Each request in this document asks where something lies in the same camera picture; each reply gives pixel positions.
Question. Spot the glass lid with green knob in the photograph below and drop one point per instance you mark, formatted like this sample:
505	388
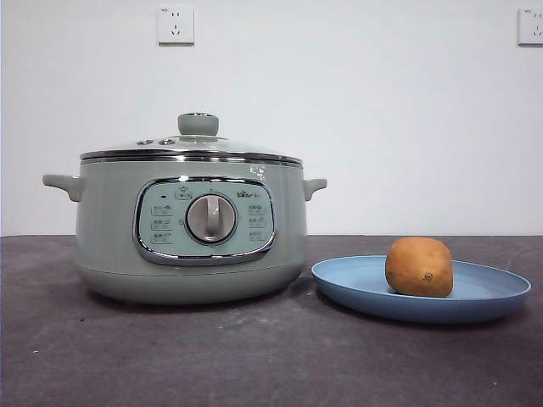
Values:
198	125

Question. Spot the blue round plate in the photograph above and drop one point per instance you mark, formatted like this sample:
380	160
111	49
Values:
488	297

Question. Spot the white wall socket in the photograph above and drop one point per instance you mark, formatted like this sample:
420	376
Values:
177	25
531	26

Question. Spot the brown potato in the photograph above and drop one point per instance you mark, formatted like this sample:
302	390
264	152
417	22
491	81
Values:
418	267

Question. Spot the pale green electric steamer pot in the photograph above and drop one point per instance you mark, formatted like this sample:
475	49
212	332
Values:
110	220

